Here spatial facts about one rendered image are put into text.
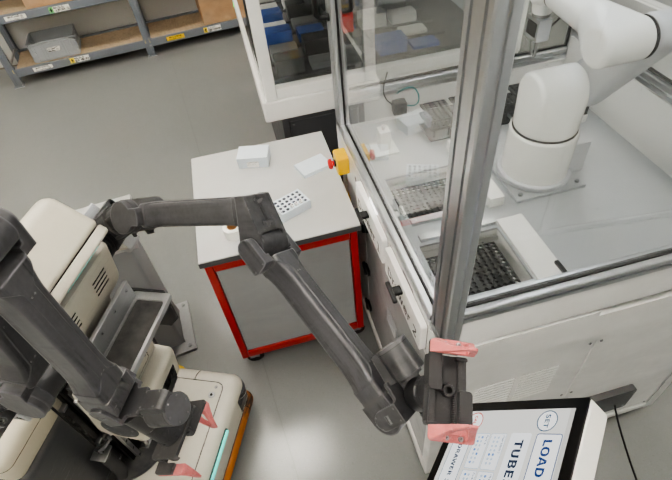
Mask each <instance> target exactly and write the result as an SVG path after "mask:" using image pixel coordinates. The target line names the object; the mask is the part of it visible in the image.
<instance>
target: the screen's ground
mask: <svg viewBox="0 0 672 480"><path fill-rule="evenodd" d="M558 409H562V410H561V413H560V417H559V420H558V424H557V427H556V431H555V432H533V431H534V428H535V424H536V421H537V418H538V415H539V411H540V410H555V409H528V410H499V411H473V412H487V413H486V415H485V418H484V421H483V423H482V426H481V429H480V431H477V432H489V433H508V436H507V439H506V442H505V445H504V448H503V451H502V454H501V457H500V460H499V463H498V465H497V468H496V471H495V474H494V477H493V480H523V478H524V475H525V472H526V468H527V465H528V462H529V458H530V455H531V452H532V449H533V445H534V442H535V439H536V435H537V433H557V434H564V435H563V439H562V442H561V446H560V450H559V454H558V457H557V461H556V465H555V469H554V472H553V476H552V480H558V476H559V472H560V468H561V464H562V460H563V456H564V453H565V449H566V445H567V441H568V437H569V433H570V430H571V426H572V422H573V418H574V414H575V410H576V408H558ZM451 446H452V443H449V445H448V447H447V449H446V452H445V454H444V457H443V459H442V461H441V464H440V466H439V469H438V471H437V474H436V476H435V478H434V480H438V477H439V475H440V472H441V470H442V467H443V465H444V463H445V460H446V458H447V455H448V453H449V450H450V448H451ZM470 448H471V445H469V447H468V449H467V452H466V455H465V457H464V460H463V462H462V465H461V468H460V470H459V473H458V475H457V478H456V480H458V479H459V476H460V474H461V471H462V468H463V466H464V463H465V461H466V458H467V455H468V453H469V450H470Z"/></svg>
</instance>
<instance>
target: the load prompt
mask: <svg viewBox="0 0 672 480"><path fill-rule="evenodd" d="M563 435H564V434H557V433H537V435H536V439H535V442H534V445H533V449H532V452H531V455H530V458H529V462H528V465H527V468H526V472H525V475H524V478H523V480H552V476H553V472H554V469H555V465H556V461H557V457H558V454H559V450H560V446H561V442H562V439H563Z"/></svg>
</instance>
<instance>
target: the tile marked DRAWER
mask: <svg viewBox="0 0 672 480"><path fill-rule="evenodd" d="M468 447H469V445H463V444H455V443H452V446H451V448H450V450H449V453H448V455H447V458H446V460H445V463H444V465H443V467H442V470H441V472H440V475H439V477H438V480H456V478H457V475H458V473H459V470H460V468H461V465H462V462H463V460H464V457H465V455H466V452H467V449H468Z"/></svg>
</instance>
